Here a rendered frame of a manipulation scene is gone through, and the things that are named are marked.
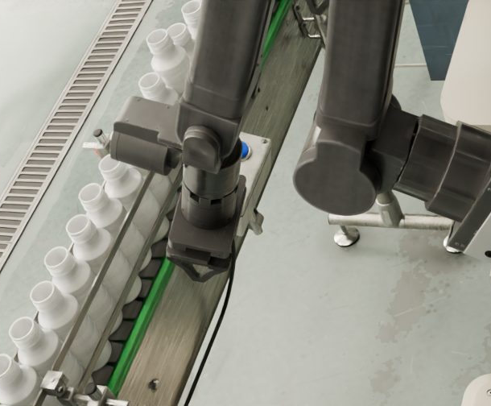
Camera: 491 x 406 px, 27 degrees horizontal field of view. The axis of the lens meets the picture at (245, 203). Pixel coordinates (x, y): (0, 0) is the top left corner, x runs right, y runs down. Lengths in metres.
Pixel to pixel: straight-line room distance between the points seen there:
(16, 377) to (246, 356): 1.39
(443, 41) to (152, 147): 1.09
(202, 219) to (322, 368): 1.58
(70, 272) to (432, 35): 0.90
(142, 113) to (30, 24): 3.28
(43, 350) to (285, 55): 0.81
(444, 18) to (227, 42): 1.14
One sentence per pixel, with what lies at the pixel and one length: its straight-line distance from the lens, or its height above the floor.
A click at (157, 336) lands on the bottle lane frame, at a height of 0.95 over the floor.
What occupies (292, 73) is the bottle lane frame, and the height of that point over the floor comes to 0.88.
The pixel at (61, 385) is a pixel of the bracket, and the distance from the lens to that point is 1.36.
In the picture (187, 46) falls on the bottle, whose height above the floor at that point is 1.14.
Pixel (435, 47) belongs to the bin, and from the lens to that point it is 2.00.
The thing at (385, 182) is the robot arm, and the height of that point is 1.45.
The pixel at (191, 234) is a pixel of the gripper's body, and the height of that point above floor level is 1.37.
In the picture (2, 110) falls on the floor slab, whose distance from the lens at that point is 3.88.
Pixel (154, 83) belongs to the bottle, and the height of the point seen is 1.14.
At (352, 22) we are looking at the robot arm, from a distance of 0.79.
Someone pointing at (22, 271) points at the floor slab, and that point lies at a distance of 3.23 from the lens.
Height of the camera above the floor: 2.10
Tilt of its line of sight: 44 degrees down
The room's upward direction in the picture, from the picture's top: 27 degrees counter-clockwise
